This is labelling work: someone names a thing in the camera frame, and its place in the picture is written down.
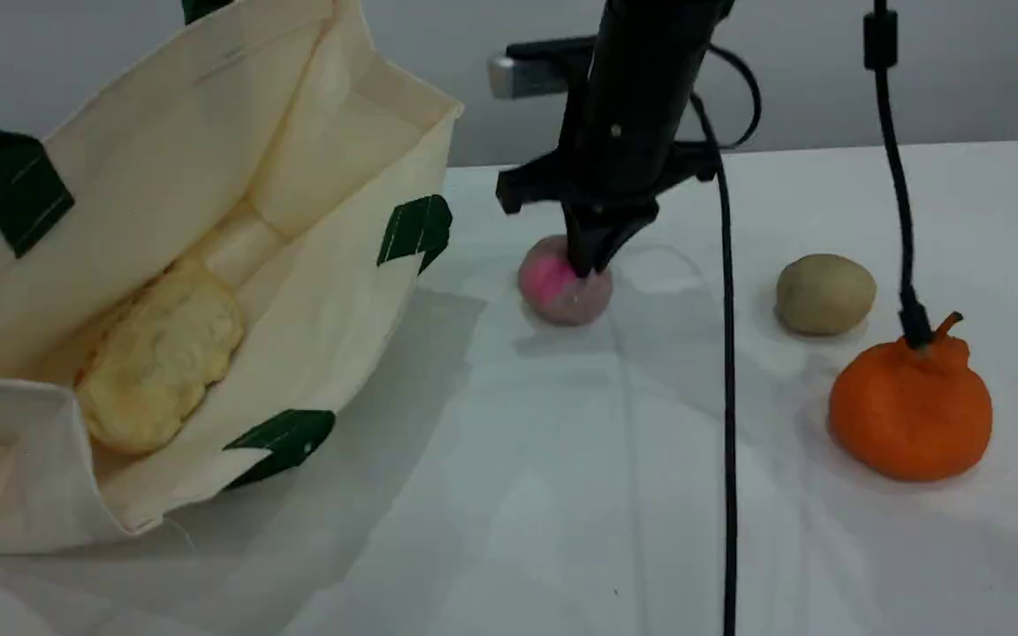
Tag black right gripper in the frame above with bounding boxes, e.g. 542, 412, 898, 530
496, 115, 722, 277

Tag looped black cable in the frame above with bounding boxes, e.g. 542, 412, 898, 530
708, 42, 764, 149

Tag orange tangerine with stem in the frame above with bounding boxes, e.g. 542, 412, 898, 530
828, 312, 993, 483

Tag black cable with ferrite bead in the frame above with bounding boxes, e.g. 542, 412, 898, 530
862, 0, 936, 351

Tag pink peach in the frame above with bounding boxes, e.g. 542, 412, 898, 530
518, 234, 613, 326

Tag round brown potato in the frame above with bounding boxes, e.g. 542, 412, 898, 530
774, 254, 877, 337

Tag long black cable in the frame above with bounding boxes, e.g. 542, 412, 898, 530
690, 88, 738, 636

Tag long ridged golden bread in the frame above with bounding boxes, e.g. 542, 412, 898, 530
76, 256, 247, 456

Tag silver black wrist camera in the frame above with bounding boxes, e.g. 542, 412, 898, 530
489, 37, 598, 100

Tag white canvas bag green handles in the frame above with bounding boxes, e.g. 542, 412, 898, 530
0, 0, 464, 557

